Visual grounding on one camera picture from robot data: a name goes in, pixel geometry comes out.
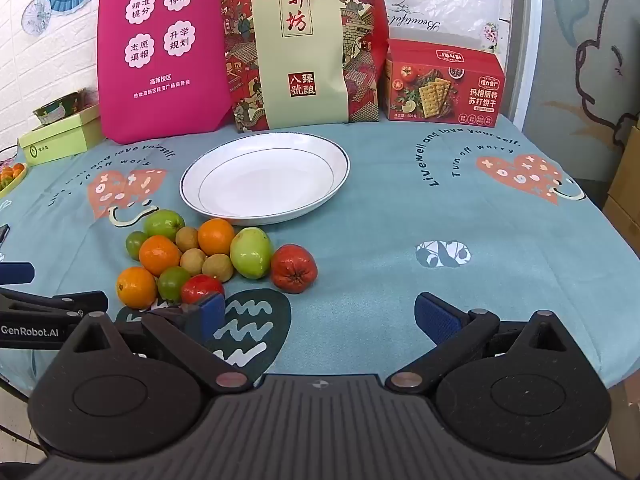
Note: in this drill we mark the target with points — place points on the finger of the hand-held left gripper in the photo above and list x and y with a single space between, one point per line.
15 273

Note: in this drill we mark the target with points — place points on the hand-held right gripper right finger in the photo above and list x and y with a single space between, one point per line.
431 316

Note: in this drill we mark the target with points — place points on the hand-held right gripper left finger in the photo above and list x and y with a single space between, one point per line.
212 312

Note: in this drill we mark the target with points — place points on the red fruit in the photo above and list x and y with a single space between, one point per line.
200 286
294 268

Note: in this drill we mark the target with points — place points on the small brown fruit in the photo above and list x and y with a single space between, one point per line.
187 238
193 261
218 268

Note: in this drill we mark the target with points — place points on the small green lime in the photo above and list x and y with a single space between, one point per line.
135 245
172 282

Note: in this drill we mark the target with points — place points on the large oval green fruit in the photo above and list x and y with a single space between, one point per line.
251 252

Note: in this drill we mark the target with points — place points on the orange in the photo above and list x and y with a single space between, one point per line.
136 287
160 255
216 236

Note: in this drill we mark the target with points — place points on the large round green fruit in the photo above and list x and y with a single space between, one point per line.
165 224

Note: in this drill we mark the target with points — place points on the white plate with blue rim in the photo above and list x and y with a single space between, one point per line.
265 180

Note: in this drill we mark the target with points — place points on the small dish of fruits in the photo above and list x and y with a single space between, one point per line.
10 175

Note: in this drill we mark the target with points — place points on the blue printed tablecloth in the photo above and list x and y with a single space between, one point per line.
400 200

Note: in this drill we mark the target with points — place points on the light green box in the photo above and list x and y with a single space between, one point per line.
60 140

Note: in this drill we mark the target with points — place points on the green patterned bowl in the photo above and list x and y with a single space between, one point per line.
67 105

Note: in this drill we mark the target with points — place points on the pink tote bag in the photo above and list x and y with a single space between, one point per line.
160 95

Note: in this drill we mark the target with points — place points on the red cracker box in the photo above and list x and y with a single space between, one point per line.
445 90

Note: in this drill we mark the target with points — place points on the cardboard box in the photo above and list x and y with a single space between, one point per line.
625 195

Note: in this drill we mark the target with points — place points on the small blue paper fan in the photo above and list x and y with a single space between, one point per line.
36 16

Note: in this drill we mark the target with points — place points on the red patterned gift bag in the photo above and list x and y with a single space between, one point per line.
300 60

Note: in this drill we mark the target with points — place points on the white floral plastic bag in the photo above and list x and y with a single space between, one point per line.
450 0

